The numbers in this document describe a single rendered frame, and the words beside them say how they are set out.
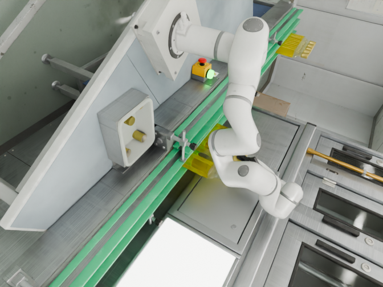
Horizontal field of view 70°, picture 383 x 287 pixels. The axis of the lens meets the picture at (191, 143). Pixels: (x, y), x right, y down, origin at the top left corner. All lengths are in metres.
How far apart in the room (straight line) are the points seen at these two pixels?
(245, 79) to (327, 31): 6.28
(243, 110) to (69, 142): 0.52
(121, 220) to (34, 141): 0.81
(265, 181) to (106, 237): 0.54
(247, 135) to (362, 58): 6.50
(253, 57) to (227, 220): 0.68
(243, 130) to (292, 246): 0.65
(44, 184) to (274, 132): 1.21
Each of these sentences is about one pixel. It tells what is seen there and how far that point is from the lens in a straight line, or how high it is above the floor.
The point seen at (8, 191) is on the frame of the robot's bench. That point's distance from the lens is 1.00.
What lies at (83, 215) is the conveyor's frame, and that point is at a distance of 1.01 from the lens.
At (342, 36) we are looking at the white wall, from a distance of 7.04.
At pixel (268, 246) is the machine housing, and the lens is 1.20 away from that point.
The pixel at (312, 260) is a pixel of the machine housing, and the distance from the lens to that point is 1.27.
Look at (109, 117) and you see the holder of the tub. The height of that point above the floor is 0.80.
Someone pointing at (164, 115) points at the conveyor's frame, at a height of 0.81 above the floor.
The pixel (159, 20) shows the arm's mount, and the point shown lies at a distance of 0.91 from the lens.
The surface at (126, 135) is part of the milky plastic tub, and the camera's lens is 1.05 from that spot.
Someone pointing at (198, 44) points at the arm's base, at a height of 0.92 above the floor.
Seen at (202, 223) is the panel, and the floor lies 1.13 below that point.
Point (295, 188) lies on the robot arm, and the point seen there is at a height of 1.39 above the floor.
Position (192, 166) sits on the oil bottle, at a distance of 1.15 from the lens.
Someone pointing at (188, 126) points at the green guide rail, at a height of 0.92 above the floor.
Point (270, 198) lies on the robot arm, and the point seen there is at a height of 1.33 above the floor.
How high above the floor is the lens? 1.33
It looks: 19 degrees down
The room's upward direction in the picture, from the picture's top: 115 degrees clockwise
